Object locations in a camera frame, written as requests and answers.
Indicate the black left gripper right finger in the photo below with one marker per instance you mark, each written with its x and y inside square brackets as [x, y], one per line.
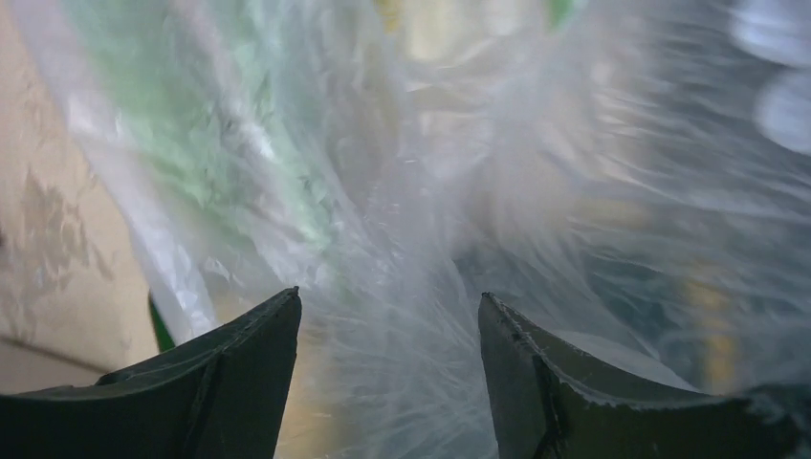
[550, 399]

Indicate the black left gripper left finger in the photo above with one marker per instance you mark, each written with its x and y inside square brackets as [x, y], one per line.
[221, 395]

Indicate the green vegetable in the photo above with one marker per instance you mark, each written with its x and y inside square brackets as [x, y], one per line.
[201, 94]

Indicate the clear plastic grocery bag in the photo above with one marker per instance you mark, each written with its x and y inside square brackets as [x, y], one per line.
[631, 176]

